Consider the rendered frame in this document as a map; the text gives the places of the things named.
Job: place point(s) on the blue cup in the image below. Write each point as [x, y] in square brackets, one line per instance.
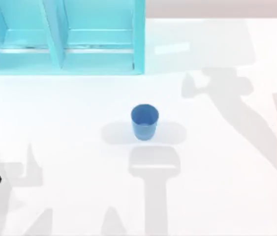
[144, 123]

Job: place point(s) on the light blue rack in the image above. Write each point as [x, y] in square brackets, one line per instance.
[54, 37]

